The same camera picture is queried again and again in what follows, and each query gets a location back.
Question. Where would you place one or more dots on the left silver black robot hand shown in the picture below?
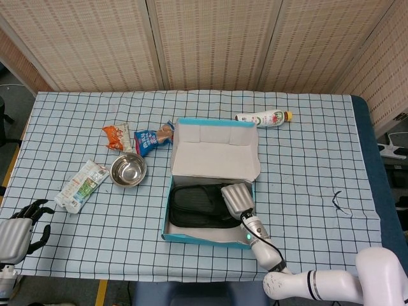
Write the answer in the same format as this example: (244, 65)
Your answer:
(14, 236)

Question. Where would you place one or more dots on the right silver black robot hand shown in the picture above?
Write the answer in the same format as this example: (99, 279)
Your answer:
(237, 199)

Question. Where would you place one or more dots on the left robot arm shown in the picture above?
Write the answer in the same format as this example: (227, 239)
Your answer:
(5, 283)

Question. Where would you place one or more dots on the blue cardboard shoe box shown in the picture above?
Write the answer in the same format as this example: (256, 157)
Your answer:
(213, 156)

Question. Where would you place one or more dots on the blue checkered tablecloth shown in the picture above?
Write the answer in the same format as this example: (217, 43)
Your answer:
(95, 239)

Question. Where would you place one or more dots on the white green food package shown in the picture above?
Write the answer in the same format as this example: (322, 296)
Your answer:
(81, 186)

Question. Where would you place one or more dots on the white bottle yellow cap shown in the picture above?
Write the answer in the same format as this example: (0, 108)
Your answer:
(267, 118)

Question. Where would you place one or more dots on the blue chair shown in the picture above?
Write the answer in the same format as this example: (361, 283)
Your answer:
(197, 294)

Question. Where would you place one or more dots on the blue snack bag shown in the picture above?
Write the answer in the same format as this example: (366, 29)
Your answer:
(146, 141)

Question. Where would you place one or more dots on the black stand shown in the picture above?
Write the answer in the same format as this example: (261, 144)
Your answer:
(2, 127)

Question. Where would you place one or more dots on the stainless steel bowl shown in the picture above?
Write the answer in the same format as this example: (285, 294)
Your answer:
(128, 170)

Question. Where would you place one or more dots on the orange white snack bag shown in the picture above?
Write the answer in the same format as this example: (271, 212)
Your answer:
(116, 137)

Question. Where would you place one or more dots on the blue padded table edge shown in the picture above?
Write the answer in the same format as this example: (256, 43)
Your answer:
(373, 159)

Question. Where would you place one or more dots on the woven bamboo folding screen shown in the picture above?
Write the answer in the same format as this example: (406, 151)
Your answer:
(223, 48)

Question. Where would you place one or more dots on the black equipment box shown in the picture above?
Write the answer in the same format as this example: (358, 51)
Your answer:
(398, 177)

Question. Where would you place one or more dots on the white plastic stand base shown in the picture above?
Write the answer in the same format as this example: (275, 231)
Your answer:
(393, 148)

